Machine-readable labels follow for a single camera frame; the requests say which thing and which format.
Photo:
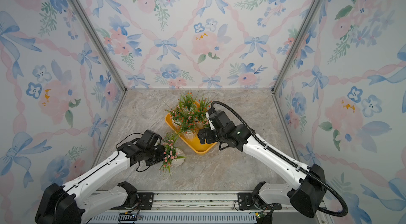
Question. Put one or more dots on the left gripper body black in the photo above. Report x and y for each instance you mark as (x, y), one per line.
(155, 155)

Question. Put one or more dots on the aluminium rail frame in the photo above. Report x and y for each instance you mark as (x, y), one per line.
(223, 201)

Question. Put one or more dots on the small red flower pot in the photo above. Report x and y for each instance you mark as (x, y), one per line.
(187, 101)

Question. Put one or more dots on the yellow plastic storage tray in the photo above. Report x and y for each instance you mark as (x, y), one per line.
(194, 144)

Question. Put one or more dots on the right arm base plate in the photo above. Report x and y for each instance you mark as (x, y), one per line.
(246, 201)

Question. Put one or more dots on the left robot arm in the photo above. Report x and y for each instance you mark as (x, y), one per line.
(76, 202)

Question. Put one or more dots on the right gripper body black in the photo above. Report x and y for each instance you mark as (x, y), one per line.
(205, 131)

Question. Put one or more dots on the large pink flower pot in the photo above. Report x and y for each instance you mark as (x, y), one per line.
(173, 156)

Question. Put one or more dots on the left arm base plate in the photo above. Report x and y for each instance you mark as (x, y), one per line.
(140, 200)

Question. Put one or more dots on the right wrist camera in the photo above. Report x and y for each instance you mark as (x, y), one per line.
(208, 114)

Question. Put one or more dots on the large red flower pot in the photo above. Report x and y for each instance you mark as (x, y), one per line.
(203, 105)

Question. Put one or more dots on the vented metal grille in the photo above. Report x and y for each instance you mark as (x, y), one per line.
(175, 218)

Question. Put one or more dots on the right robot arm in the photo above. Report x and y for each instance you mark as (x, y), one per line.
(300, 190)

